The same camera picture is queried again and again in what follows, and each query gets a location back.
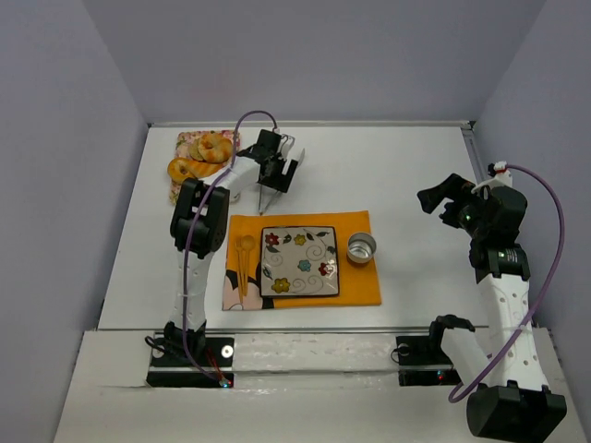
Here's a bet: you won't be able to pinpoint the round twisted bread roll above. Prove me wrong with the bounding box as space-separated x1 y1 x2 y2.
197 133 233 164

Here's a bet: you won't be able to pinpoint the orange plastic spoon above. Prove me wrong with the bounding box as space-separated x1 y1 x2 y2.
240 235 256 297

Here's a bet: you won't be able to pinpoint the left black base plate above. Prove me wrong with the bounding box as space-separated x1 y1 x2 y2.
144 334 235 389

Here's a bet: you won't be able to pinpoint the floral bread tray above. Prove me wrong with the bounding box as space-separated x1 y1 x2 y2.
168 130 235 205

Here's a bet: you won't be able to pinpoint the ring doughnut bread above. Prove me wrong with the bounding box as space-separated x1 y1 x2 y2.
167 157 195 185

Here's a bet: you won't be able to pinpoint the square floral ceramic plate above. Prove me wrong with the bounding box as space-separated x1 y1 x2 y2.
259 226 340 298

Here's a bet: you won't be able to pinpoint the small metal cup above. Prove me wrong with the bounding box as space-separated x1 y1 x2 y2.
347 232 377 265

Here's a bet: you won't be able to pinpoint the metal serving tongs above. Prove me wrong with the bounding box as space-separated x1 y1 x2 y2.
257 147 307 217

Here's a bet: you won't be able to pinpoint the striped croissant bread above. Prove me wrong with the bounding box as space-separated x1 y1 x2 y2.
187 160 224 179

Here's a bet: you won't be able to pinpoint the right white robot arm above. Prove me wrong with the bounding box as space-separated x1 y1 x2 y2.
417 168 567 442

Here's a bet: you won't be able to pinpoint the herb flat bread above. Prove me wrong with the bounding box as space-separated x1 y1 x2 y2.
187 143 203 162

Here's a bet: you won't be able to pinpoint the orange placemat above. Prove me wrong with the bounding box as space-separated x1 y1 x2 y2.
223 211 381 311

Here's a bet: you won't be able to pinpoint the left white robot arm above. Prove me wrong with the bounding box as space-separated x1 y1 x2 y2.
164 129 304 358

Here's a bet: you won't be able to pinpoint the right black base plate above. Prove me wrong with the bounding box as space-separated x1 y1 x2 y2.
391 335 461 387

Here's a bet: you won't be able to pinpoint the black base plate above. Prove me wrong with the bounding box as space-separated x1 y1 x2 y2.
144 334 235 389
391 335 461 387

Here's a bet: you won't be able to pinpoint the orange plastic fork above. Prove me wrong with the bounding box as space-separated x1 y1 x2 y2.
235 236 244 304

